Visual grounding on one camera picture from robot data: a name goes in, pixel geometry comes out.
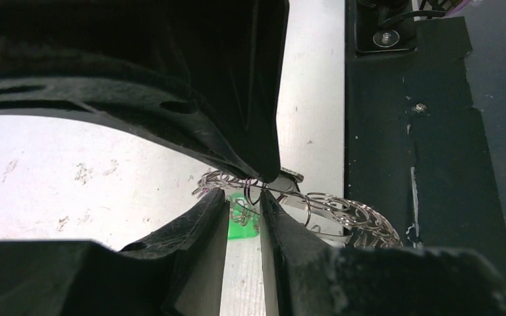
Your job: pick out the metal disc with keyrings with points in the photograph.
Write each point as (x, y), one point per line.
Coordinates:
(331, 218)

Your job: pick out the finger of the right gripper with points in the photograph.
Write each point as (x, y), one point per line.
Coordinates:
(226, 54)
(155, 114)

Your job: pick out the key with green tag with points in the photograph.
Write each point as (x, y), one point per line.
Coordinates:
(243, 220)

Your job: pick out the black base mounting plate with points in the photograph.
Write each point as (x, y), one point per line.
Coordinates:
(416, 146)

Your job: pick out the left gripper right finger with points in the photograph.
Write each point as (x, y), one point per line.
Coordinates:
(303, 275)

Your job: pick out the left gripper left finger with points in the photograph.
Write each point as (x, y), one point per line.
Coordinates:
(176, 270)

